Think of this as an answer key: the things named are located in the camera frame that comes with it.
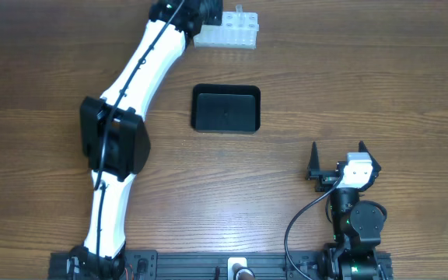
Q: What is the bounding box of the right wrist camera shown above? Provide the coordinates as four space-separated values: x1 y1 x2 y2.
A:
339 152 376 191

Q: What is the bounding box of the black cable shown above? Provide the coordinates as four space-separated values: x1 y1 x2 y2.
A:
93 0 187 191
284 175 345 280

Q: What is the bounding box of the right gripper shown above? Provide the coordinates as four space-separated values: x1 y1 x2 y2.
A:
305 140 383 193

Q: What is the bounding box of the black tray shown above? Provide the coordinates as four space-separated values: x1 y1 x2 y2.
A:
190 82 262 135

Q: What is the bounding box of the mounting rail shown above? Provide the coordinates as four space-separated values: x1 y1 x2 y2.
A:
48 249 394 280

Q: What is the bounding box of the white test tube rack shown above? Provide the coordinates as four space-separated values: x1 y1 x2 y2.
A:
192 10 261 51

